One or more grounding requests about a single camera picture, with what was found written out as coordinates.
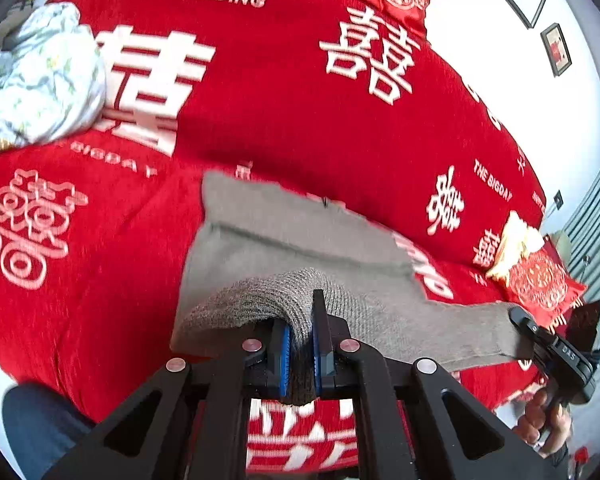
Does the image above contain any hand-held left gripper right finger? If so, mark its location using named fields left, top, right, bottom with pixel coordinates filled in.
left=312, top=289, right=561, bottom=480

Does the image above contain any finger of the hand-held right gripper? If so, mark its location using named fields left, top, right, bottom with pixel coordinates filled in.
left=509, top=306, right=556, bottom=361

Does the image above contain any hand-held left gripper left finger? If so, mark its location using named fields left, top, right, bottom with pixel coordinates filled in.
left=45, top=317, right=293, bottom=480

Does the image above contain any grey knit sweater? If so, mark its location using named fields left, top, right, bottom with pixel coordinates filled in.
left=170, top=170, right=536, bottom=408

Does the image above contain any person's right hand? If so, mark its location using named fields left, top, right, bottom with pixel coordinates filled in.
left=512, top=387, right=573, bottom=456

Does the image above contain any red printed blanket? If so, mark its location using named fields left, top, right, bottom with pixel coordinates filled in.
left=0, top=0, right=588, bottom=476

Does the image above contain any person's leg in blue jeans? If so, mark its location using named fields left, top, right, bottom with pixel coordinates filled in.
left=1, top=382, right=96, bottom=480

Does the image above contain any white floral quilt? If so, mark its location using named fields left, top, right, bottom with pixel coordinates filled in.
left=0, top=2, right=107, bottom=158

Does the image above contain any small black picture frame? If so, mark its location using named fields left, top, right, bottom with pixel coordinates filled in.
left=540, top=22, right=573, bottom=77

